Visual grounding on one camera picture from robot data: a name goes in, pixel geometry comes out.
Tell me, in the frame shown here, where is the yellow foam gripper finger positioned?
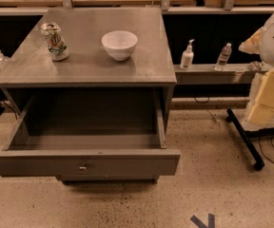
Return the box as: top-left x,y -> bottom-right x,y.
245,67 -> 274,126

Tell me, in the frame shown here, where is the grey top drawer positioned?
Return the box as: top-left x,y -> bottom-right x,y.
0,89 -> 180,181

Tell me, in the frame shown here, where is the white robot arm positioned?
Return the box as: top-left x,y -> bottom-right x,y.
239,13 -> 274,130

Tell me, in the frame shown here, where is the grey drawer cabinet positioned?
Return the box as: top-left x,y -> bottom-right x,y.
0,7 -> 178,185

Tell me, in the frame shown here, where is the crumpled foil wrapper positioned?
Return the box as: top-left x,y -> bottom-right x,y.
249,61 -> 264,71

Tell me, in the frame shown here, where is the black rolling stand base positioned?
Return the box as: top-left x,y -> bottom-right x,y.
226,109 -> 274,171

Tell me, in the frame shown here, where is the clear plastic water bottle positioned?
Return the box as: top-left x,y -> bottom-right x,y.
214,43 -> 232,70

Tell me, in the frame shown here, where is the white lotion pump bottle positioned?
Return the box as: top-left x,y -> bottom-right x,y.
180,39 -> 194,70

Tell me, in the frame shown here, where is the blue tape floor marker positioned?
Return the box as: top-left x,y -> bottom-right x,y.
189,213 -> 216,228

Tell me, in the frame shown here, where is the white ceramic bowl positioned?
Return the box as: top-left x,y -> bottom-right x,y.
101,30 -> 138,61

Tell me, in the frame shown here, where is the crushed soda can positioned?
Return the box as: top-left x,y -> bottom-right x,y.
41,22 -> 69,61

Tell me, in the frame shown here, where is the clear pump bottle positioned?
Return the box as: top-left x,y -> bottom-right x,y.
0,50 -> 10,68

